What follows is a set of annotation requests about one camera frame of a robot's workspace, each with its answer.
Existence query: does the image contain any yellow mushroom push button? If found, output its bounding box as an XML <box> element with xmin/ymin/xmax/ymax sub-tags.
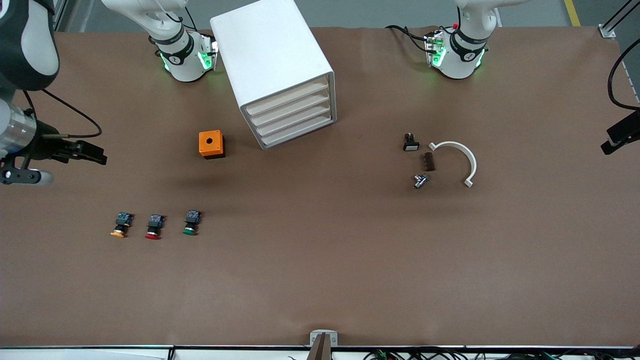
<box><xmin>110</xmin><ymin>212</ymin><xmax>134</xmax><ymax>239</ymax></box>

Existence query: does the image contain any white curved plastic bracket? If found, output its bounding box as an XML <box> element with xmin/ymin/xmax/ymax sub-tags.
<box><xmin>428</xmin><ymin>141</ymin><xmax>478</xmax><ymax>189</ymax></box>

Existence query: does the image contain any orange button enclosure box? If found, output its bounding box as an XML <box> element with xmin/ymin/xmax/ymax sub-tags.
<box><xmin>198</xmin><ymin>129</ymin><xmax>227</xmax><ymax>160</ymax></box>

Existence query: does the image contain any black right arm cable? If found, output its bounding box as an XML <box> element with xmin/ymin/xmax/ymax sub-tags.
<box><xmin>22</xmin><ymin>89</ymin><xmax>104</xmax><ymax>139</ymax></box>

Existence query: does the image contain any black cable bundle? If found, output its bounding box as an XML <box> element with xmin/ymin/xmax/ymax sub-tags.
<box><xmin>287</xmin><ymin>347</ymin><xmax>640</xmax><ymax>360</ymax></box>

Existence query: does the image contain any black base cable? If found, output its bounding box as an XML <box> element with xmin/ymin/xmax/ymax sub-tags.
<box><xmin>385</xmin><ymin>24</ymin><xmax>435</xmax><ymax>53</ymax></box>

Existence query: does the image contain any red mushroom push button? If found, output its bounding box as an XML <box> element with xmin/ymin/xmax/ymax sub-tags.
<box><xmin>144</xmin><ymin>214</ymin><xmax>167</xmax><ymax>241</ymax></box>

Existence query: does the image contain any green mushroom push button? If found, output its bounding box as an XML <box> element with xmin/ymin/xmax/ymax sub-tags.
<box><xmin>182</xmin><ymin>209</ymin><xmax>202</xmax><ymax>237</ymax></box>

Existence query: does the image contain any brown table cover mat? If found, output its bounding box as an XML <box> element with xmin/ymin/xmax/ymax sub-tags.
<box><xmin>0</xmin><ymin>25</ymin><xmax>640</xmax><ymax>348</ymax></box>

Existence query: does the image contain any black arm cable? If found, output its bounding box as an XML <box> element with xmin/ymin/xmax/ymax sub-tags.
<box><xmin>607</xmin><ymin>37</ymin><xmax>640</xmax><ymax>112</ymax></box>
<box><xmin>22</xmin><ymin>89</ymin><xmax>104</xmax><ymax>139</ymax></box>

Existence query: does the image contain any aluminium frame post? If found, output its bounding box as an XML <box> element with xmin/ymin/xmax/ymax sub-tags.
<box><xmin>50</xmin><ymin>0</ymin><xmax>69</xmax><ymax>32</ymax></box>
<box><xmin>599</xmin><ymin>0</ymin><xmax>640</xmax><ymax>39</ymax></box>

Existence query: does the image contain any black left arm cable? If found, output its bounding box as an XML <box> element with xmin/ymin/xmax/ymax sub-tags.
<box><xmin>607</xmin><ymin>37</ymin><xmax>640</xmax><ymax>112</ymax></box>

